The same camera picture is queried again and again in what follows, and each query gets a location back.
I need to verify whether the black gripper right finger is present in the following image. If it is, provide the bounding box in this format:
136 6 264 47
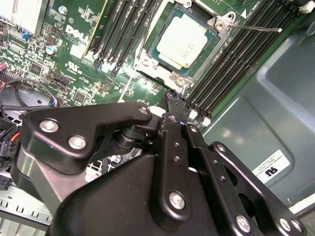
176 97 310 236

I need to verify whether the silver green CPU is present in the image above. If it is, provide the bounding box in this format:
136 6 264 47
147 7 221 77

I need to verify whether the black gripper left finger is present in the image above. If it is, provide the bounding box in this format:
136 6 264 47
9 93 192 223

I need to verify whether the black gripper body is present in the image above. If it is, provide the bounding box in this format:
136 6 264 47
48 154 239 236

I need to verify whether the metal socket cover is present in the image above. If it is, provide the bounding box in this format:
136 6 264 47
135 54 196 91

